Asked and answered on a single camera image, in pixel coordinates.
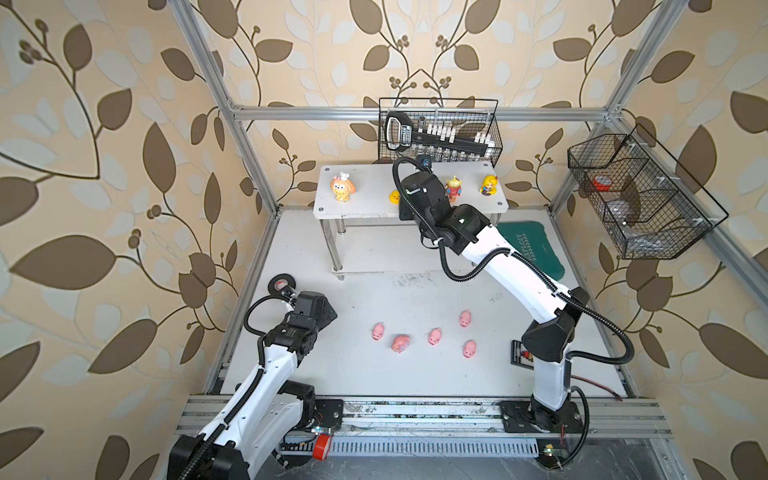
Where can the yellow rubber duck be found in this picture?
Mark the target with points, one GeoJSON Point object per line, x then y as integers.
{"type": "Point", "coordinates": [393, 197]}

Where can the orange cat toy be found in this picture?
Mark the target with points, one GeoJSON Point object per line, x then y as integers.
{"type": "Point", "coordinates": [342, 187]}

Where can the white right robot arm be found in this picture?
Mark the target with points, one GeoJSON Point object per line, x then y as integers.
{"type": "Point", "coordinates": [468, 244]}

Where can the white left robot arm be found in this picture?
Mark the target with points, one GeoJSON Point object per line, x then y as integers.
{"type": "Point", "coordinates": [267, 405]}

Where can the red emergency button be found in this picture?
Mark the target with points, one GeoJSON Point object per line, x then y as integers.
{"type": "Point", "coordinates": [322, 447]}

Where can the black tape roll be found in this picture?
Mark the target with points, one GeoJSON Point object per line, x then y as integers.
{"type": "Point", "coordinates": [283, 285]}

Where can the green plastic tool case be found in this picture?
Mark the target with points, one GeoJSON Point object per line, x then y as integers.
{"type": "Point", "coordinates": [530, 239]}

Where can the aluminium frame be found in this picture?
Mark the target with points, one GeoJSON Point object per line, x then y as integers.
{"type": "Point", "coordinates": [306, 77]}

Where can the black wire basket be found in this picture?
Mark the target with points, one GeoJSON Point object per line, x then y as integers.
{"type": "Point", "coordinates": [658, 207]}
{"type": "Point", "coordinates": [464, 114]}

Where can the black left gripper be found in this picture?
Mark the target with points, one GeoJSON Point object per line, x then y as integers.
{"type": "Point", "coordinates": [323, 318]}

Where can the alien figure toy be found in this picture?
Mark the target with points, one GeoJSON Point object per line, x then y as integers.
{"type": "Point", "coordinates": [453, 189]}

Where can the large pink pig toy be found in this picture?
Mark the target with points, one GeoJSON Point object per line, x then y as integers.
{"type": "Point", "coordinates": [400, 343]}

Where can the black wire basket back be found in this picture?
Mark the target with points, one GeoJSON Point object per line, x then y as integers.
{"type": "Point", "coordinates": [464, 114]}

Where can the black wire basket right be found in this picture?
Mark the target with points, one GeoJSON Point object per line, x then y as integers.
{"type": "Point", "coordinates": [658, 207]}

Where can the black socket set holder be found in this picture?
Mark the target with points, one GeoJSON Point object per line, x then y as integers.
{"type": "Point", "coordinates": [402, 133]}

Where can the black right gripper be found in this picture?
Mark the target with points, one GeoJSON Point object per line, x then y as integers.
{"type": "Point", "coordinates": [406, 212]}

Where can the white two-tier shelf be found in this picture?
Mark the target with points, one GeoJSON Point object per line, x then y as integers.
{"type": "Point", "coordinates": [364, 235]}

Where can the yellow bear toy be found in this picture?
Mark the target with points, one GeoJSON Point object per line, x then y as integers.
{"type": "Point", "coordinates": [489, 185]}

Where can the red tape roll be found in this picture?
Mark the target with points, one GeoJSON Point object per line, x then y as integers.
{"type": "Point", "coordinates": [602, 183]}

